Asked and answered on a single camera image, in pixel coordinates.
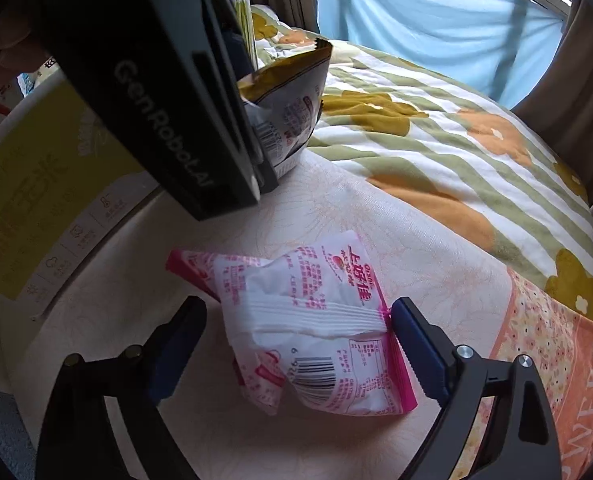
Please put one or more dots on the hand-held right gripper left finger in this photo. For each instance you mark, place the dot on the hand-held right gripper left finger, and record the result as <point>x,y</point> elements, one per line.
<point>176,345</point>

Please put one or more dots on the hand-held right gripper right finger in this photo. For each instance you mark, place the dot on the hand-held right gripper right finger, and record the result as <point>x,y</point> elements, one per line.
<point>416,345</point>

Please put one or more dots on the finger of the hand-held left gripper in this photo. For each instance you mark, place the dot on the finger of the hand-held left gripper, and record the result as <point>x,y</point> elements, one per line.
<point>241,110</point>

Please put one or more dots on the gold cocoa snack packet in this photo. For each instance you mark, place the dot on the gold cocoa snack packet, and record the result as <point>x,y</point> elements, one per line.
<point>296,90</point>

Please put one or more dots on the pink and white snack packet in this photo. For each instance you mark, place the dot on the pink and white snack packet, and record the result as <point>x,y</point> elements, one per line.
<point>296,310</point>

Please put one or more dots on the yellow-green cardboard box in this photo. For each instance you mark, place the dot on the yellow-green cardboard box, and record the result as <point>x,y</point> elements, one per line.
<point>41,185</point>

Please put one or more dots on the person's left hand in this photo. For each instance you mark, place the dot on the person's left hand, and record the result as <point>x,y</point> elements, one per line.
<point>11,60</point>

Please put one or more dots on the striped flower blanket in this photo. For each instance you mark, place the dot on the striped flower blanket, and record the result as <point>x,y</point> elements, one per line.
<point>426,150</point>

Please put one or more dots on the light blue curtain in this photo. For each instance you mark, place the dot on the light blue curtain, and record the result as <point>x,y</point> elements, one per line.
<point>416,25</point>

